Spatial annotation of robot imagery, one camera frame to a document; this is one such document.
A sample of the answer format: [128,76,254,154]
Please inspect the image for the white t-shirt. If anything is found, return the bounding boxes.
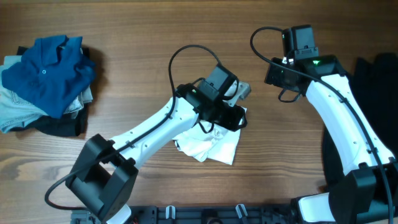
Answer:
[173,124,241,165]

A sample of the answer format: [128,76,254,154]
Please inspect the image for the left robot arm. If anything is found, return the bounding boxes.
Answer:
[65,65,251,223]

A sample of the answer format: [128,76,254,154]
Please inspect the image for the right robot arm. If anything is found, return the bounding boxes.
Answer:
[266,25,397,223]

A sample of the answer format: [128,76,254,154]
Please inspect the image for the black garment right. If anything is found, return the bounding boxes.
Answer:
[322,52,397,192]

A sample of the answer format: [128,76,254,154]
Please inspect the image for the blue polo shirt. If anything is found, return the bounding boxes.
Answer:
[1,35,96,118]

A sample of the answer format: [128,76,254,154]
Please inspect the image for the light blue jeans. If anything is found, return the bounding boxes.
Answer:
[1,55,92,133]

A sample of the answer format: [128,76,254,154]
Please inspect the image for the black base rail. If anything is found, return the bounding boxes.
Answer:
[70,203,295,224]

